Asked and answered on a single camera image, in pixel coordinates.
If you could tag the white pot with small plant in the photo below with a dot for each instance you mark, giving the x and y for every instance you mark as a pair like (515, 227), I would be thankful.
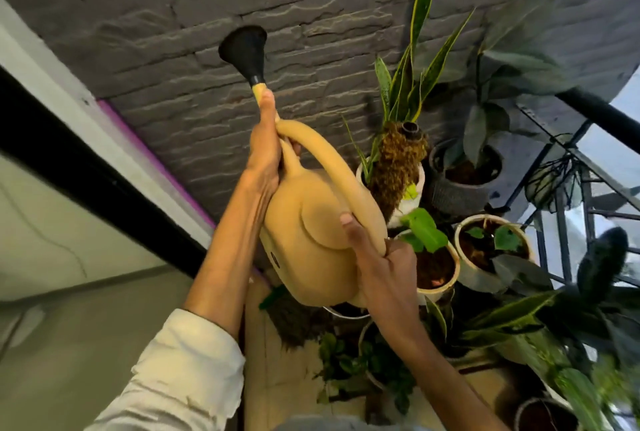
(475, 271)

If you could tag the bright green leafy seedling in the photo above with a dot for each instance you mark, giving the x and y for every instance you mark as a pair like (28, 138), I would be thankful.
(425, 231)

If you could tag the black metal railing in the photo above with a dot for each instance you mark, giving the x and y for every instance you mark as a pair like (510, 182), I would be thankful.
(600, 116)

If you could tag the dark round plant pot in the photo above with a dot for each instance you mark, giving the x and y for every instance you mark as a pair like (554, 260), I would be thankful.
(545, 415)

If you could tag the yellow plastic watering can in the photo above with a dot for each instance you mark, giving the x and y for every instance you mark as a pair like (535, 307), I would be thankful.
(305, 241)

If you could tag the dark green cactus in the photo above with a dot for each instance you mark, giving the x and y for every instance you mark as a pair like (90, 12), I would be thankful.
(602, 261)

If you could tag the white shirt sleeve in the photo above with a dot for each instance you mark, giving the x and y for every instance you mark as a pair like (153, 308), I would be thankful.
(172, 375)

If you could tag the white pot with moss pole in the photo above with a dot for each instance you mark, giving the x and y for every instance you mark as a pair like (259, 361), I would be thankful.
(413, 201)

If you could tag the variegated long-leaf plant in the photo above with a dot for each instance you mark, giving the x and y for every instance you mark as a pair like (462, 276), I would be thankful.
(555, 340)

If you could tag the person's right hand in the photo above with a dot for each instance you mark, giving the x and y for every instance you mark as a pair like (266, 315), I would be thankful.
(387, 278)

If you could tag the black door frame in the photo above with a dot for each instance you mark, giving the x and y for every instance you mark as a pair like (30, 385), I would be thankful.
(90, 176)

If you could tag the brown coir moss pole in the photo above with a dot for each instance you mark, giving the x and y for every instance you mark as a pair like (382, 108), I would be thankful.
(397, 161)

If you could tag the person's left forearm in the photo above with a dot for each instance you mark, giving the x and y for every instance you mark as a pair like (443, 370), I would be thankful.
(231, 251)

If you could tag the snake plant with yellow-edged leaves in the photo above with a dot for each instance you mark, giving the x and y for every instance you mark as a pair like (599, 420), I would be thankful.
(415, 76)

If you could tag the grey textured plant pot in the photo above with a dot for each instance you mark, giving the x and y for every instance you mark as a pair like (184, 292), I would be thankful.
(457, 193)

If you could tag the person's left hand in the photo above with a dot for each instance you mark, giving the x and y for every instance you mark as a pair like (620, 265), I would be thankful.
(264, 148)

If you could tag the dark hanging root clump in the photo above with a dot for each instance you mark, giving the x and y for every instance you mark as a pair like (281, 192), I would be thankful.
(295, 320)

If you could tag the white pot with bright seedling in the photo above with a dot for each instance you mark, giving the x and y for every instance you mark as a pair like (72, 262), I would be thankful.
(440, 276)

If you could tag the person's right forearm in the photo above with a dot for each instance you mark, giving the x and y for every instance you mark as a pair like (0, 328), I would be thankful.
(442, 383)

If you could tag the small-leaf green plant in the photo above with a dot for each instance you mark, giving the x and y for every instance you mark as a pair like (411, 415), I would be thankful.
(380, 370)

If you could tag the dark broad-leaf rubber plant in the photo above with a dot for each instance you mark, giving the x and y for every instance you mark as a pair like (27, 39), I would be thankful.
(505, 71)

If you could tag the person's left fingers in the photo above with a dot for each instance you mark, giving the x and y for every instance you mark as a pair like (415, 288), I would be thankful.
(266, 113)

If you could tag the small dark green plant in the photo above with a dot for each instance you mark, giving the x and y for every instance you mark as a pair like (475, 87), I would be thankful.
(506, 240)

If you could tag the person's right thumb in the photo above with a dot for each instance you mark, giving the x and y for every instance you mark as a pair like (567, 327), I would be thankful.
(356, 235)

